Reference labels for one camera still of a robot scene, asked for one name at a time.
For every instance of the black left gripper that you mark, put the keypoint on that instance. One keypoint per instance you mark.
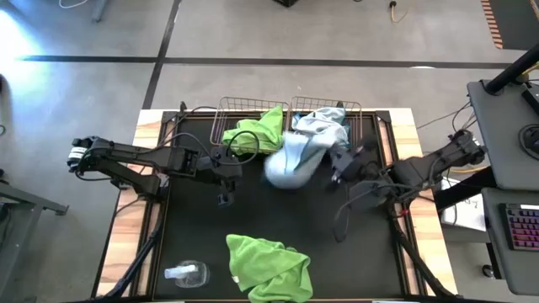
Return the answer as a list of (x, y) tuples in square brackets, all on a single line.
[(223, 170)]

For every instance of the light blue microfiber towel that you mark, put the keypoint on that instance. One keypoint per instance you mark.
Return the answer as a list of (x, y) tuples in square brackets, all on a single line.
[(303, 151)]

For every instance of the teal microfiber towel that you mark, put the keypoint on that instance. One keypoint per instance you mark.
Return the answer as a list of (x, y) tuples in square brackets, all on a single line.
[(346, 128)]

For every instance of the grey metal bench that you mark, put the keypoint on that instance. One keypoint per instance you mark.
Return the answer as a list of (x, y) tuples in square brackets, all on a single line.
[(21, 210)]

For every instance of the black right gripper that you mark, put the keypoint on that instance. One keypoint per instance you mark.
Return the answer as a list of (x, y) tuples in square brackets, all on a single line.
[(360, 166)]

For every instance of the black monitor pole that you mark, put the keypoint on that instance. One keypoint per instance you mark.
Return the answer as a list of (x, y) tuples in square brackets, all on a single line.
[(511, 69)]

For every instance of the backlit keyboard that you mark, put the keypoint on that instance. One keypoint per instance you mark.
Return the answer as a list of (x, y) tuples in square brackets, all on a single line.
[(522, 227)]

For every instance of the orange striped floor mat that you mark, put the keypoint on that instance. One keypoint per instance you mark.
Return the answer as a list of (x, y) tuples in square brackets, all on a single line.
[(492, 23)]

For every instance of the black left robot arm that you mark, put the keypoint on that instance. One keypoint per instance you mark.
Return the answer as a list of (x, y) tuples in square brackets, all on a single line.
[(126, 153)]

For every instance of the black round desk device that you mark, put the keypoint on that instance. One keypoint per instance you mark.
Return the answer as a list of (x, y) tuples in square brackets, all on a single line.
[(531, 141)]

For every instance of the clear plastic bottle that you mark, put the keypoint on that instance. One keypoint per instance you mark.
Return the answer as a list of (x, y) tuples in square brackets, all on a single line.
[(187, 272)]

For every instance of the green microfiber towel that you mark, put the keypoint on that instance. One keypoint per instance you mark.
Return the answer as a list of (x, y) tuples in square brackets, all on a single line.
[(265, 265), (257, 134)]

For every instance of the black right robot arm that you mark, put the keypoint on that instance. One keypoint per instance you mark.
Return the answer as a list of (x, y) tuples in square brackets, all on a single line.
[(425, 170)]

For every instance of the white paper sheet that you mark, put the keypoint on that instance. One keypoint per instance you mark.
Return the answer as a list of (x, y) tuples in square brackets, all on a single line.
[(463, 210)]

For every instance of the grey side desk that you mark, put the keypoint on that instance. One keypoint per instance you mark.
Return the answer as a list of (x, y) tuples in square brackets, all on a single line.
[(509, 139)]

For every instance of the black table mat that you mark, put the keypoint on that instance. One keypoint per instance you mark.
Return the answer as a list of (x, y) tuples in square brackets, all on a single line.
[(273, 214)]

